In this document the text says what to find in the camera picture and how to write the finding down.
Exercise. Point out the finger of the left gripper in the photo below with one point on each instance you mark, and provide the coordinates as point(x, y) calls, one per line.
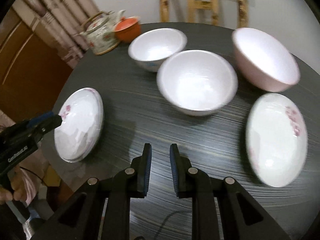
point(35, 121)
point(46, 126)

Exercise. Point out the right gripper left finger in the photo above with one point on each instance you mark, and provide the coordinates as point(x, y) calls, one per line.
point(144, 170)

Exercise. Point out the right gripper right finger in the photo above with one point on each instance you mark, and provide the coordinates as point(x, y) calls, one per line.
point(178, 172)

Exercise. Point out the large peony flower plate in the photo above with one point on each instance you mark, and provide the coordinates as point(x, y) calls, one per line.
point(71, 150)

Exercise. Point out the medium pink blossom plate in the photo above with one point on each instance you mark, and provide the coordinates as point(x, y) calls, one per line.
point(82, 112)

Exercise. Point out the white bowl with lettering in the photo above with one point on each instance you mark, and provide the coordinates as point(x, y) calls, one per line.
point(197, 82)

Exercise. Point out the small pink blossom plate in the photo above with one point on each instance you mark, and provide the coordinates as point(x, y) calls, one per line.
point(276, 140)

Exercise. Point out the white bowl blue print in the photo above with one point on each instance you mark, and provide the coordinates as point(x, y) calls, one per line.
point(152, 48)

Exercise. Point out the large pink bowl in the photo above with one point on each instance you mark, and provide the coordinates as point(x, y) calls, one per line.
point(264, 61)

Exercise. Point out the dark wooden cabinet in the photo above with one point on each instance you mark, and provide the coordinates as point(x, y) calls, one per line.
point(32, 74)

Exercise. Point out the floral ceramic teapot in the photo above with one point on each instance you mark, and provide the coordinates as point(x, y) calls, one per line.
point(99, 31)

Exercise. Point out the beige patterned curtain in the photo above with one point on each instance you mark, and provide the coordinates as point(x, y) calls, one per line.
point(58, 23)

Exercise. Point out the orange lidded tea cup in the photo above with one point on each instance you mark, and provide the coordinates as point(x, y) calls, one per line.
point(128, 29)

